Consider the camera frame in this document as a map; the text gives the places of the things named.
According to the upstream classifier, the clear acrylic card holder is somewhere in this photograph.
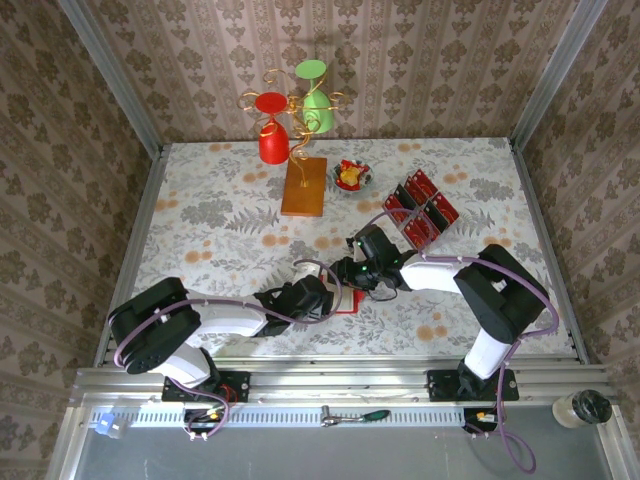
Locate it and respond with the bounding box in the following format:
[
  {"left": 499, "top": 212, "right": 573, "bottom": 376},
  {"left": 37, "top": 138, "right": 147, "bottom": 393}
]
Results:
[{"left": 382, "top": 167, "right": 461, "bottom": 250}]

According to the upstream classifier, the red card box white inside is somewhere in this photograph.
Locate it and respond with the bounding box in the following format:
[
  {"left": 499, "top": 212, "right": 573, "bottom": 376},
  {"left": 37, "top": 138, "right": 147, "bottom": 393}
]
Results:
[{"left": 327, "top": 271, "right": 367, "bottom": 315}]

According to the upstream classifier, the black chip card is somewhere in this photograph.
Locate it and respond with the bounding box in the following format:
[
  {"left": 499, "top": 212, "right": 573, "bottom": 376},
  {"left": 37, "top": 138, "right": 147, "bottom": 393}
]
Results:
[
  {"left": 394, "top": 183, "right": 417, "bottom": 212},
  {"left": 417, "top": 203, "right": 442, "bottom": 234}
]

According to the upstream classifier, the red VIP card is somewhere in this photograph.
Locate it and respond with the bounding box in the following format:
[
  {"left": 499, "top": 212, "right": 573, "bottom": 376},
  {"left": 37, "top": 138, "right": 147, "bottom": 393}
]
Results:
[
  {"left": 407, "top": 168, "right": 439, "bottom": 204},
  {"left": 382, "top": 194, "right": 406, "bottom": 222},
  {"left": 402, "top": 214, "right": 432, "bottom": 250},
  {"left": 428, "top": 191, "right": 461, "bottom": 227}
]

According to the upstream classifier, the small glass candy bowl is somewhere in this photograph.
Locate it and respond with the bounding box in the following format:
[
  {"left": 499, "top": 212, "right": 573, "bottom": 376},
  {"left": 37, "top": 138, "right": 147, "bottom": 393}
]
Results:
[{"left": 332, "top": 158, "right": 376, "bottom": 194}]

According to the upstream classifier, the floral patterned tablecloth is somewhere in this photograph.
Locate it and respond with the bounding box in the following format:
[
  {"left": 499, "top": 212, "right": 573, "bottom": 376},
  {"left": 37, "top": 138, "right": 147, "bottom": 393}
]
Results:
[{"left": 127, "top": 137, "right": 576, "bottom": 359}]

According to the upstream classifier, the red plastic wine glass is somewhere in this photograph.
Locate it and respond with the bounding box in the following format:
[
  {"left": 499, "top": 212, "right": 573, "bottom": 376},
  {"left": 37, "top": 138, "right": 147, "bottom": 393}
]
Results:
[{"left": 254, "top": 91, "right": 291, "bottom": 166}]

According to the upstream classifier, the green plastic wine glass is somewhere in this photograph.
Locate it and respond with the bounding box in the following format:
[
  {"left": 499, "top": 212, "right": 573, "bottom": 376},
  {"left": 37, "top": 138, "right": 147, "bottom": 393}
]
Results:
[{"left": 293, "top": 59, "right": 335, "bottom": 135}]

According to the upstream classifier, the black connector box orange plug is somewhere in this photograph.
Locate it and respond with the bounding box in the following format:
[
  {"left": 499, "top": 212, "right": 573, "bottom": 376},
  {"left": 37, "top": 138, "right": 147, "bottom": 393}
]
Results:
[
  {"left": 462, "top": 407, "right": 502, "bottom": 441},
  {"left": 180, "top": 407, "right": 232, "bottom": 445}
]

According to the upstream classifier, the blue white plug adapter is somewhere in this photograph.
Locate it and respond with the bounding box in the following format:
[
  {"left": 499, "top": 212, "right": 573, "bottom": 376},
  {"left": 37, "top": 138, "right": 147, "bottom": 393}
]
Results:
[{"left": 93, "top": 410, "right": 130, "bottom": 442}]

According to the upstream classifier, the clear jar dark lid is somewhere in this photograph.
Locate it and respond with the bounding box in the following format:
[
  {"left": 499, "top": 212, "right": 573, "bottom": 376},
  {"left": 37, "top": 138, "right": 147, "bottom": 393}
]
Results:
[{"left": 551, "top": 388, "right": 614, "bottom": 431}]

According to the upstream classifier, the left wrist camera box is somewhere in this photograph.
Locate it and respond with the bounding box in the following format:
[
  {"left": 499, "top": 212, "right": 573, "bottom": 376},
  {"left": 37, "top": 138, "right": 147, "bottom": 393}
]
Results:
[{"left": 292, "top": 261, "right": 324, "bottom": 281}]

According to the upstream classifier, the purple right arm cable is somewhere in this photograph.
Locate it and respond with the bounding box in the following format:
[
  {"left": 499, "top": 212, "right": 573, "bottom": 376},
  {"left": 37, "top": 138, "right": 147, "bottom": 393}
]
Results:
[{"left": 355, "top": 208, "right": 560, "bottom": 475}]

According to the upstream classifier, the gold wire rack wooden base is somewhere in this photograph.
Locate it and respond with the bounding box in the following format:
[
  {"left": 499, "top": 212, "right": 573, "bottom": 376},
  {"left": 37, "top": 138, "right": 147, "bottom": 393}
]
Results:
[{"left": 238, "top": 68, "right": 350, "bottom": 218}]

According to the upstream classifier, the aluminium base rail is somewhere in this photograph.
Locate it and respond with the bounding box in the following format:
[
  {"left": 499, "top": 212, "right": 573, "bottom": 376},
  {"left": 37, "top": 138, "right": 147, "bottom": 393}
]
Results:
[{"left": 69, "top": 355, "right": 619, "bottom": 407}]

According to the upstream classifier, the slotted grey cable duct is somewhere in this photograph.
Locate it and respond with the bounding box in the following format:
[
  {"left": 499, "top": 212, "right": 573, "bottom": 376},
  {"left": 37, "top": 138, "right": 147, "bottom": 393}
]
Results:
[{"left": 88, "top": 403, "right": 469, "bottom": 429}]

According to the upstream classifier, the ratchet wrench green handle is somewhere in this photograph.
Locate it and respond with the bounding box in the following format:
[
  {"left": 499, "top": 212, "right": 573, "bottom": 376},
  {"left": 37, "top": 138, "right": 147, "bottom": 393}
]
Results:
[{"left": 319, "top": 405, "right": 392, "bottom": 429}]

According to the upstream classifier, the aluminium side rail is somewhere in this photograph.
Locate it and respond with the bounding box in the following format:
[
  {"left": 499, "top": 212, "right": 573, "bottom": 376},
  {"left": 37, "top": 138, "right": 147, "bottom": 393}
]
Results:
[
  {"left": 94, "top": 143, "right": 171, "bottom": 371},
  {"left": 507, "top": 138, "right": 591, "bottom": 366}
]

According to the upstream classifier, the aluminium frame post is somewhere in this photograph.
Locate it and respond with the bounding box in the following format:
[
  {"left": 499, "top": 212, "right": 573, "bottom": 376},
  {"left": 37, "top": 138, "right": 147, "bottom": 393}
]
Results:
[
  {"left": 56, "top": 0, "right": 166, "bottom": 156},
  {"left": 508, "top": 0, "right": 609, "bottom": 147}
]

